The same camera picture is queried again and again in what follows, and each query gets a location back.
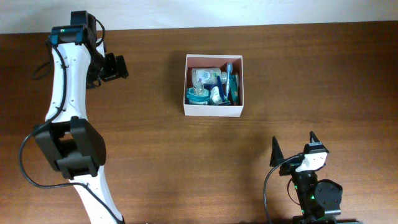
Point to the blue white toothbrush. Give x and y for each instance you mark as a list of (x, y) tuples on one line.
[(229, 69)]

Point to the clear pump soap bottle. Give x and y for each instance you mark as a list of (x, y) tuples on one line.
[(208, 76)]

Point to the blue disposable razor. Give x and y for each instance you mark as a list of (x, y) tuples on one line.
[(225, 100)]

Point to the green white soap bar pack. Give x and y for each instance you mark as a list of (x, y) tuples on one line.
[(215, 96)]

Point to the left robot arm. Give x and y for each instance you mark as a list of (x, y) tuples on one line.
[(70, 144)]

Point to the pink cardboard box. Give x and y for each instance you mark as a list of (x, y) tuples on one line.
[(210, 61)]

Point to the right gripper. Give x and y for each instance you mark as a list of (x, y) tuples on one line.
[(277, 155)]

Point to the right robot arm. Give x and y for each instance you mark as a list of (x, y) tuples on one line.
[(319, 200)]

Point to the teal mouthwash bottle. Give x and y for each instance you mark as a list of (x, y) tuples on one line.
[(198, 94)]

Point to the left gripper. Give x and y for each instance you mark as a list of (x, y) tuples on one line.
[(114, 67)]

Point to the green toothpaste tube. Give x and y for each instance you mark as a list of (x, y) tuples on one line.
[(234, 89)]

